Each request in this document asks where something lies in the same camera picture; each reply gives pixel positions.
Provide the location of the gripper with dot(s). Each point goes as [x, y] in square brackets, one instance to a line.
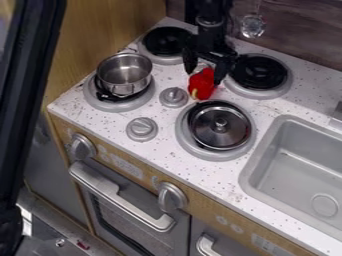
[210, 45]

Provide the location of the red toy pepper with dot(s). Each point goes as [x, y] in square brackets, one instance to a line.
[201, 85]

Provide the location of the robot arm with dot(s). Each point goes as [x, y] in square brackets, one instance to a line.
[208, 11]

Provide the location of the toy stove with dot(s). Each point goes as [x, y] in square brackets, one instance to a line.
[187, 90]

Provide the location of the silver lid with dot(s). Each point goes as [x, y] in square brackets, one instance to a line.
[219, 126]

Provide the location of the silver pot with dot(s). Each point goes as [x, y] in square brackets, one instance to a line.
[124, 74]

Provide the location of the toy sink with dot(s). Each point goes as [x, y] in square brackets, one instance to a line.
[295, 173]

